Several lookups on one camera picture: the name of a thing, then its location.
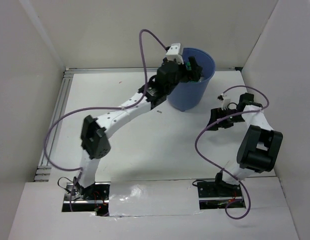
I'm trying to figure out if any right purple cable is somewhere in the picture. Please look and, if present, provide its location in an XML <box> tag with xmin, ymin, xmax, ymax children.
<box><xmin>194</xmin><ymin>85</ymin><xmax>271</xmax><ymax>220</ymax></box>

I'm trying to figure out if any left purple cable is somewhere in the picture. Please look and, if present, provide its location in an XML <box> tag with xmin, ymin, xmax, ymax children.
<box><xmin>42</xmin><ymin>29</ymin><xmax>171</xmax><ymax>213</ymax></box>

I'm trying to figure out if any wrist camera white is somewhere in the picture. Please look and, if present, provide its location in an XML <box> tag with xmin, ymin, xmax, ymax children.
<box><xmin>165</xmin><ymin>43</ymin><xmax>184</xmax><ymax>65</ymax></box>
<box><xmin>217</xmin><ymin>93</ymin><xmax>231</xmax><ymax>110</ymax></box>

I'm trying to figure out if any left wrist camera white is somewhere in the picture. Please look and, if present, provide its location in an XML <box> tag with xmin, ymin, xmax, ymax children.
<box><xmin>165</xmin><ymin>43</ymin><xmax>184</xmax><ymax>65</ymax></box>

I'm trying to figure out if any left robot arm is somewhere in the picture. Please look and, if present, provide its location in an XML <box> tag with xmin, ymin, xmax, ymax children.
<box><xmin>73</xmin><ymin>56</ymin><xmax>203</xmax><ymax>200</ymax></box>

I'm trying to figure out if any purple cable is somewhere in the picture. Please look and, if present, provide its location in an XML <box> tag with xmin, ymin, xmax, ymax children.
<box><xmin>42</xmin><ymin>29</ymin><xmax>171</xmax><ymax>213</ymax></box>
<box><xmin>194</xmin><ymin>85</ymin><xmax>271</xmax><ymax>220</ymax></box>

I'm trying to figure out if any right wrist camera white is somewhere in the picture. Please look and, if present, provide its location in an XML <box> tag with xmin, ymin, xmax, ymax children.
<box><xmin>217</xmin><ymin>93</ymin><xmax>231</xmax><ymax>110</ymax></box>

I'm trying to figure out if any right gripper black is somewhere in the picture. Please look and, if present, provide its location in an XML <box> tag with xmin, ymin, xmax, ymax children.
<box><xmin>205</xmin><ymin>106</ymin><xmax>246</xmax><ymax>131</ymax></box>

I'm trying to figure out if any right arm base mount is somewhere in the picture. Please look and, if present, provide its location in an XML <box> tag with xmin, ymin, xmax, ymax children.
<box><xmin>192</xmin><ymin>179</ymin><xmax>246</xmax><ymax>210</ymax></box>

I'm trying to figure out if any green plastic bottle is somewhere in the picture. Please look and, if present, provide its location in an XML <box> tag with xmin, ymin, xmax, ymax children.
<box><xmin>185</xmin><ymin>62</ymin><xmax>192</xmax><ymax>71</ymax></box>

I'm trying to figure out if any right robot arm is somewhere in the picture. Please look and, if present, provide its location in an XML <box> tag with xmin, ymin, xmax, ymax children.
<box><xmin>208</xmin><ymin>93</ymin><xmax>283</xmax><ymax>196</ymax></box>

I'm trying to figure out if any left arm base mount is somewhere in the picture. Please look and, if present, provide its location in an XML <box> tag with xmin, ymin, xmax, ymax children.
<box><xmin>57</xmin><ymin>176</ymin><xmax>110</xmax><ymax>217</ymax></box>

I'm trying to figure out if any blue plastic bin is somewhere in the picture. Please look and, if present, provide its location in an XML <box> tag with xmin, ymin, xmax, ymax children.
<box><xmin>167</xmin><ymin>47</ymin><xmax>216</xmax><ymax>112</ymax></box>

